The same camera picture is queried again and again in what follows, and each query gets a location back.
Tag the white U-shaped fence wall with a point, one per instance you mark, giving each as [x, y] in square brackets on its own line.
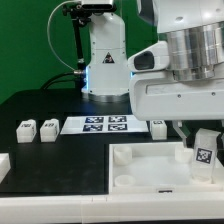
[112, 208]

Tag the white square tabletop part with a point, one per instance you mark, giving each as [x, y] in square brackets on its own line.
[162, 167]

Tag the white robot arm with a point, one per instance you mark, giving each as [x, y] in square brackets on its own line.
[179, 78]

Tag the paper sheet with markers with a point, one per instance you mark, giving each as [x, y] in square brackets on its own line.
[103, 124]

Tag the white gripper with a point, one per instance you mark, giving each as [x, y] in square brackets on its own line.
[157, 96]

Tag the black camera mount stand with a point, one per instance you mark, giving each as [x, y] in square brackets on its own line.
[80, 18]

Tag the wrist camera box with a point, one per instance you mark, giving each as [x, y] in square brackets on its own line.
[153, 58]

